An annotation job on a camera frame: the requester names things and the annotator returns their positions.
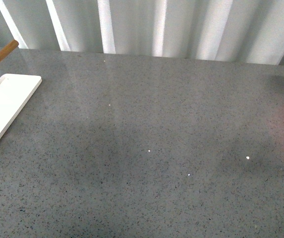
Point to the white pleated curtain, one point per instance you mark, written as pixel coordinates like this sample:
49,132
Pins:
249,31

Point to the white rack base plate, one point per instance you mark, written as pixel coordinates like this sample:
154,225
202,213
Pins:
15,92

